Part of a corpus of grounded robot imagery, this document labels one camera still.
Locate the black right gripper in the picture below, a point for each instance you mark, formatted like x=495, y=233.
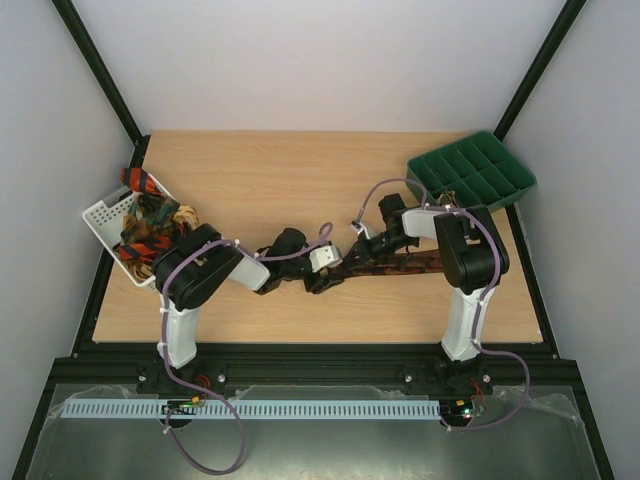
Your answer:
x=364, y=248

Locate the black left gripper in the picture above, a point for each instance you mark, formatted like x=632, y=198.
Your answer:
x=319, y=284

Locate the brown red patterned tie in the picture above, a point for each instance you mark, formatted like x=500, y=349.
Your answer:
x=420, y=262

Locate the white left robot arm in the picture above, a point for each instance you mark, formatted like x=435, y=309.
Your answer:
x=191, y=271

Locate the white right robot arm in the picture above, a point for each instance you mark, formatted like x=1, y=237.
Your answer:
x=473, y=258

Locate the rolled tie in tray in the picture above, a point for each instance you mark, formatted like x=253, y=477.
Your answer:
x=448, y=198

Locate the green compartment tray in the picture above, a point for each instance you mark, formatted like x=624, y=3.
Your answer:
x=477, y=170

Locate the beige patterned tie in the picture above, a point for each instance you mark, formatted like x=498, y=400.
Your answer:
x=186, y=219

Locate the green orange patterned tie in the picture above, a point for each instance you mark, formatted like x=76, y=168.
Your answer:
x=149, y=228

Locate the red navy striped tie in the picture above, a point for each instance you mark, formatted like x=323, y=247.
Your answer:
x=138, y=180

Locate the white perforated plastic basket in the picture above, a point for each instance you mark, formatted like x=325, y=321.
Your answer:
x=105, y=220

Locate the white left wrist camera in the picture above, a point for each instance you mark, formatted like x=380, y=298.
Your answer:
x=325, y=256

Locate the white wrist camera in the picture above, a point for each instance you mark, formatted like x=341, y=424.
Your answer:
x=364, y=232
x=325, y=256

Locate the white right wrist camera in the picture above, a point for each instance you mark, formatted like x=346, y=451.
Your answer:
x=364, y=232

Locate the light blue cable duct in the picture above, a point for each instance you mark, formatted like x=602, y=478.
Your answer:
x=255, y=409

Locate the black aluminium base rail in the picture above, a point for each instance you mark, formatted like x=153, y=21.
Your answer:
x=228, y=368

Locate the black frame post right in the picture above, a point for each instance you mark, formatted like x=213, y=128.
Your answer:
x=546, y=52

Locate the black frame post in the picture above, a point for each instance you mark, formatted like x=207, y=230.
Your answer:
x=546, y=52
x=89, y=51

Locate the black frame post left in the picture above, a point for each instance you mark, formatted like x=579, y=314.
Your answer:
x=89, y=51

